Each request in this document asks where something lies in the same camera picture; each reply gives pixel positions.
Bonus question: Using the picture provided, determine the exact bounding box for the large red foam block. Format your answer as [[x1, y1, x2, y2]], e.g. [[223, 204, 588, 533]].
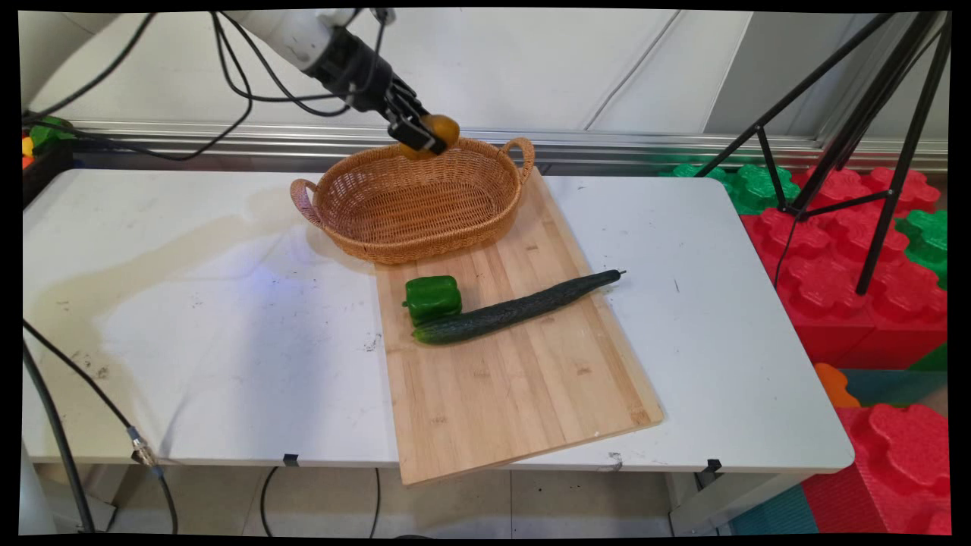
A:
[[740, 167, 948, 370]]

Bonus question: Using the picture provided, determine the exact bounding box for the orange foam piece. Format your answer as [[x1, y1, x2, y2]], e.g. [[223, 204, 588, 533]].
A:
[[814, 362, 863, 410]]

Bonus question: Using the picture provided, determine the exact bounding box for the grey table leg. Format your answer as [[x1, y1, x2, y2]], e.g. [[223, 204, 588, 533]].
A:
[[668, 470, 816, 536]]

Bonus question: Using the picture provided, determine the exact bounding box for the long dark green cucumber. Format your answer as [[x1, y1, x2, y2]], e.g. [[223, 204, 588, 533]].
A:
[[413, 269, 627, 345]]

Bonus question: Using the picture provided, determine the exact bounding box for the green foam block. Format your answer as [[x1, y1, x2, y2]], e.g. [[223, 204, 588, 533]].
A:
[[658, 162, 802, 217], [894, 209, 949, 290]]

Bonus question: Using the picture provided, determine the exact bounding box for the teal foam mat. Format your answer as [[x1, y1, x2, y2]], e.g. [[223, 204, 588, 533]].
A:
[[841, 367, 948, 408]]

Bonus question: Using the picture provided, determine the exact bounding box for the black cable with metal connector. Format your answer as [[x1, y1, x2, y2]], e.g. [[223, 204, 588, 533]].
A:
[[22, 318, 180, 535]]

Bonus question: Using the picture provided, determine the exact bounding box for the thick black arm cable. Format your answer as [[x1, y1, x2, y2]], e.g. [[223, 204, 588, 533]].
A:
[[21, 11, 256, 162]]

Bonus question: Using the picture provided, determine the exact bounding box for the bamboo cutting board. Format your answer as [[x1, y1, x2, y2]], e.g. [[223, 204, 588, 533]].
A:
[[375, 167, 665, 486]]

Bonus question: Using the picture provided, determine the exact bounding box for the brown potato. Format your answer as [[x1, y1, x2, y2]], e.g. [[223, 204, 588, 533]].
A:
[[399, 114, 462, 161]]

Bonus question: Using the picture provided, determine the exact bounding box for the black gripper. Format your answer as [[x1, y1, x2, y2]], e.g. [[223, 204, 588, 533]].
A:
[[306, 26, 448, 156]]

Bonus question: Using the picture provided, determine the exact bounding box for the thick black floor cable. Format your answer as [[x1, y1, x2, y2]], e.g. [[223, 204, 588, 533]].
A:
[[22, 341, 97, 534]]

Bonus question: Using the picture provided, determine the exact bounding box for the green toy piece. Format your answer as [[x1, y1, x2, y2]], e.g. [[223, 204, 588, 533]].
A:
[[29, 116, 77, 150]]

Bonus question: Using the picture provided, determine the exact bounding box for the thin black tripod cable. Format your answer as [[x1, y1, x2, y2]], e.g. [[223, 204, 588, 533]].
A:
[[773, 216, 799, 290]]

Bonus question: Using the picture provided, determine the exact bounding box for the green bell pepper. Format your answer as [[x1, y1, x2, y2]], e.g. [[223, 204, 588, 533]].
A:
[[402, 275, 464, 328]]

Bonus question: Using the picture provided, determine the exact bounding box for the black bin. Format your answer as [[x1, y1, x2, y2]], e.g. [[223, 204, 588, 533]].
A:
[[22, 143, 75, 207]]

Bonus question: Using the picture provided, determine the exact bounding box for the woven wicker basket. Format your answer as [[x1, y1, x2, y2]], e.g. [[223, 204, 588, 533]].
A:
[[291, 136, 536, 265]]

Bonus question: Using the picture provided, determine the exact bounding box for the black tripod stand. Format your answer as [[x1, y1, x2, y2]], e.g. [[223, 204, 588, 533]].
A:
[[694, 11, 953, 297]]

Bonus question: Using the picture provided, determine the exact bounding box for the aluminium wall rail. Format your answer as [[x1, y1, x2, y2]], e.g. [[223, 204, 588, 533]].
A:
[[70, 120, 949, 174]]

